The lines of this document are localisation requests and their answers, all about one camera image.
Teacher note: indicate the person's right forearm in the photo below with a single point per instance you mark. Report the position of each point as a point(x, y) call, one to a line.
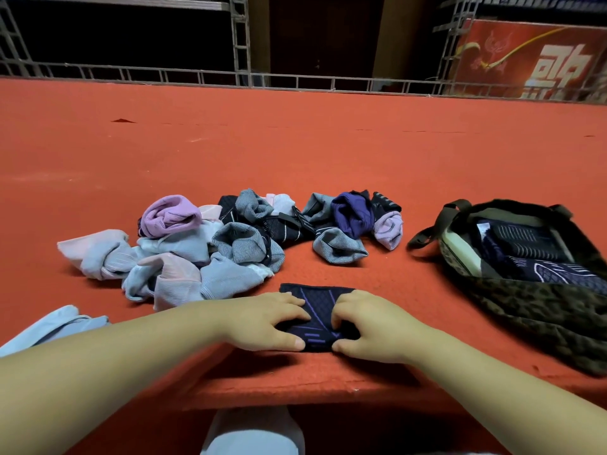
point(498, 402)

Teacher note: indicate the low grey metal railing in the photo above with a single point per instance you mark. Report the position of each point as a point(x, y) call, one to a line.
point(303, 82)

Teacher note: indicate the person's left forearm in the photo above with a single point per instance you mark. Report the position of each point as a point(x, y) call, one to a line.
point(109, 374)

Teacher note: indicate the navy white patterned sock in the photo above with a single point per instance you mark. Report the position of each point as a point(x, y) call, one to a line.
point(555, 274)

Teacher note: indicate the grey metal truss column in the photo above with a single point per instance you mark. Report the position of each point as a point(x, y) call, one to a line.
point(240, 37)
point(453, 37)
point(12, 37)

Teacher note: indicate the person's white trousers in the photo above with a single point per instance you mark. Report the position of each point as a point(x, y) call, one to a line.
point(253, 433)

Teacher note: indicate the navy purple patterned sock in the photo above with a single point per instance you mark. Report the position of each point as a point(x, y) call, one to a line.
point(321, 303)

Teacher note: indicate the red printed banner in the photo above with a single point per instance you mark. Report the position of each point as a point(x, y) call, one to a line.
point(517, 52)

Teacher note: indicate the person's right hand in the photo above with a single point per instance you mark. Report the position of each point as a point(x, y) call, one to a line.
point(379, 334)

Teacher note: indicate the light blue cloth garment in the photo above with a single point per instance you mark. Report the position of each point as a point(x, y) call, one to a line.
point(52, 326)

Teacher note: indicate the person's right middle finger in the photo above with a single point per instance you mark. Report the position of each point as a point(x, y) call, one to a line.
point(348, 298)

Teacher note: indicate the person's right thumb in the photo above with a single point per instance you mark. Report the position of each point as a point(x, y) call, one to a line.
point(350, 348)

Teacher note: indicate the person's left hand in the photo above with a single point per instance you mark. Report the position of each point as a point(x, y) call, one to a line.
point(256, 322)

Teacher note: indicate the olive leopard print tote bag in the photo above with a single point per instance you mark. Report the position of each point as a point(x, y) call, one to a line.
point(531, 317)

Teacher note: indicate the person's left middle finger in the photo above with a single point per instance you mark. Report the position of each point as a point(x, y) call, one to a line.
point(288, 300)

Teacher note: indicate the red felt table cover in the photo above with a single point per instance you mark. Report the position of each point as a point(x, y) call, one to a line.
point(303, 156)

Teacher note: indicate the person's left thumb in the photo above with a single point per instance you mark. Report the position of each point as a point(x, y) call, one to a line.
point(283, 342)

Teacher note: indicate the pile of rolled mixed socks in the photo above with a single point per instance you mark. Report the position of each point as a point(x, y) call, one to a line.
point(199, 251)

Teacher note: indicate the black grey striped sock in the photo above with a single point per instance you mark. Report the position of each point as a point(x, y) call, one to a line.
point(526, 239)

